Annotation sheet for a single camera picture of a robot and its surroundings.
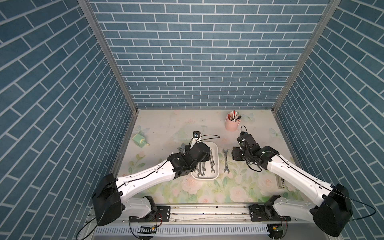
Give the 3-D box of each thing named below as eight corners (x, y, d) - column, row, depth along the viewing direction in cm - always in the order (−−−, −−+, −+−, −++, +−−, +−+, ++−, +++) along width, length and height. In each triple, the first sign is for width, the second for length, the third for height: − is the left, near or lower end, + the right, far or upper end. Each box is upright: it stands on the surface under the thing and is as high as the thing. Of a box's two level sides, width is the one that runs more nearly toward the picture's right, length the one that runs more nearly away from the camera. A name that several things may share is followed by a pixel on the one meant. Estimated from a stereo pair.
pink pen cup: (226, 131, 109) (228, 121, 101) (224, 120, 116) (226, 110, 108) (238, 131, 109) (242, 121, 101) (236, 120, 116) (239, 110, 108)
